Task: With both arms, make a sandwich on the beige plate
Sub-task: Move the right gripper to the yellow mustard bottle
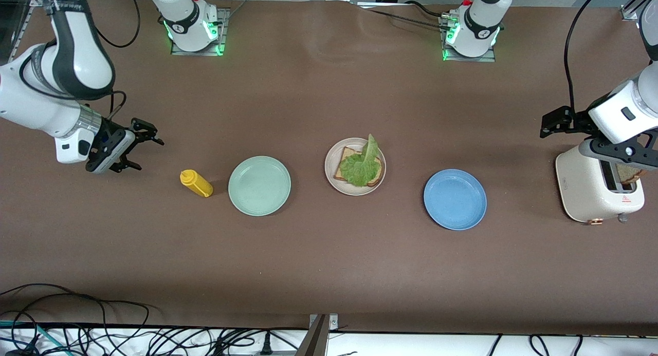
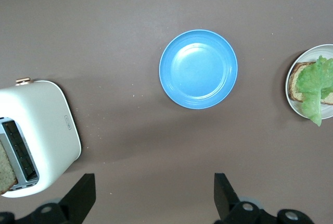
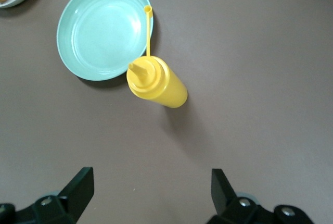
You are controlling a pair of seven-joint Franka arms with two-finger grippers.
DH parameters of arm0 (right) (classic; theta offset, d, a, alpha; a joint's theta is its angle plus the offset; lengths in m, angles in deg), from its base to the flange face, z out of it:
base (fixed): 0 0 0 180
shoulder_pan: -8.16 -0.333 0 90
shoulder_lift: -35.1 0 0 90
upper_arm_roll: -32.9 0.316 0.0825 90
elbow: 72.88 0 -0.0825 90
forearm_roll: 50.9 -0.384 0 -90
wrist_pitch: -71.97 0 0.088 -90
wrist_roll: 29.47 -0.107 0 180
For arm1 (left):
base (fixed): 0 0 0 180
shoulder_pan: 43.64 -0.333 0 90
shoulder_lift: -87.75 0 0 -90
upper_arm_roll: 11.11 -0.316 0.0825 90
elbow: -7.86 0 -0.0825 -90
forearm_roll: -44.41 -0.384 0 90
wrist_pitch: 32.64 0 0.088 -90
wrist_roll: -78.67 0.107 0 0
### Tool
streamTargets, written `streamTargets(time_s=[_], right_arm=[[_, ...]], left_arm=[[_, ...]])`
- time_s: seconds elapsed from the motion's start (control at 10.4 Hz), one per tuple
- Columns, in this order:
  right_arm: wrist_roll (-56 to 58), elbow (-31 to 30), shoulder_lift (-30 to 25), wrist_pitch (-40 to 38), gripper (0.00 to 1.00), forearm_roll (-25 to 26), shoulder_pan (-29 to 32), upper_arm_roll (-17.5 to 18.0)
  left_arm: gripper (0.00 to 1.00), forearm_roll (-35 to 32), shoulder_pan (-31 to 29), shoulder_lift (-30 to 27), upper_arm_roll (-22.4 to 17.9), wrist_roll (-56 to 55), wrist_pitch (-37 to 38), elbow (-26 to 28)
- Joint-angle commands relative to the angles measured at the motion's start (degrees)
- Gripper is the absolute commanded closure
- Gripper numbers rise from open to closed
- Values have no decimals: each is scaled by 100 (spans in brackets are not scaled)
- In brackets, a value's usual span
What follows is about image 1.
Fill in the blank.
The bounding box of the yellow mustard squeeze bottle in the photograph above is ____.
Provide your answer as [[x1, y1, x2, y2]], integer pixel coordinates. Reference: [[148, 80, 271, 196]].
[[180, 169, 213, 198]]

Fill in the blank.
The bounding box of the green lettuce leaf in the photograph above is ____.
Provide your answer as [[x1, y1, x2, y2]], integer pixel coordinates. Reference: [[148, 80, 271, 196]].
[[339, 134, 381, 188]]

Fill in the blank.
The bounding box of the brown bread slice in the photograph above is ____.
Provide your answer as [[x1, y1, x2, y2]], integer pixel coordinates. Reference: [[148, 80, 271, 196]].
[[333, 146, 383, 188], [616, 162, 644, 186]]

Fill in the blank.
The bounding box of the mint green plate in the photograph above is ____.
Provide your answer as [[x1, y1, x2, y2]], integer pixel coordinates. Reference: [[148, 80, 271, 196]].
[[228, 156, 291, 217]]

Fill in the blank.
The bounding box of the blue plate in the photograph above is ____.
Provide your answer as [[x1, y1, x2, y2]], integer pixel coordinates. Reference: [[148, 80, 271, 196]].
[[423, 169, 487, 231]]

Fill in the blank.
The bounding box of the beige plate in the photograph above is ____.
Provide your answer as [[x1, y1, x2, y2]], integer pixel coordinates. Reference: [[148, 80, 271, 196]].
[[324, 137, 387, 196]]

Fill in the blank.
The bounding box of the white toaster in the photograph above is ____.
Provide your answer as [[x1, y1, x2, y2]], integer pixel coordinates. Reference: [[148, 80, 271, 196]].
[[555, 140, 646, 224]]

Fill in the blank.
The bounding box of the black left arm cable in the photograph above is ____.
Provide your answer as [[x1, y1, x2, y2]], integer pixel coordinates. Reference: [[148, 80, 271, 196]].
[[563, 0, 610, 114]]

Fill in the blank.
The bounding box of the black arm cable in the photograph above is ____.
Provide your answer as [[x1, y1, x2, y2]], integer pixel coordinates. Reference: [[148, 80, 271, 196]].
[[93, 0, 142, 121], [563, 0, 610, 114]]

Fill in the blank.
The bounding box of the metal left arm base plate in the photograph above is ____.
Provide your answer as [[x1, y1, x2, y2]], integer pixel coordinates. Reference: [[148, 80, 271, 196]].
[[440, 13, 497, 63]]

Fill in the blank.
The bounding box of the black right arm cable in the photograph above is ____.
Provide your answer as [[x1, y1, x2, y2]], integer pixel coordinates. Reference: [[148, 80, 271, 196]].
[[93, 0, 142, 121]]

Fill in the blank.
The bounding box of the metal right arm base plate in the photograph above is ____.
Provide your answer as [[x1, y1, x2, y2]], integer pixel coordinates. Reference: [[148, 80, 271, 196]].
[[171, 7, 230, 57]]

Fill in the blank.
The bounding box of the black looped cable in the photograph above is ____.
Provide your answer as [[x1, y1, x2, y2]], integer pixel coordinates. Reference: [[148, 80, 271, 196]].
[[0, 283, 155, 356]]

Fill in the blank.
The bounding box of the thin black base cable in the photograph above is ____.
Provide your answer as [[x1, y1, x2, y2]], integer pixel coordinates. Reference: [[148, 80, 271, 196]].
[[360, 1, 453, 30]]

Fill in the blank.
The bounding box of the teal cable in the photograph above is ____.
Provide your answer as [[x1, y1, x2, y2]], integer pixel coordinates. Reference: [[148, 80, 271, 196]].
[[0, 320, 70, 356]]

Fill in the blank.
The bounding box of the grey metal post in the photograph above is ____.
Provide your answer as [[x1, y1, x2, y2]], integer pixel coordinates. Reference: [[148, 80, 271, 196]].
[[296, 313, 340, 356]]

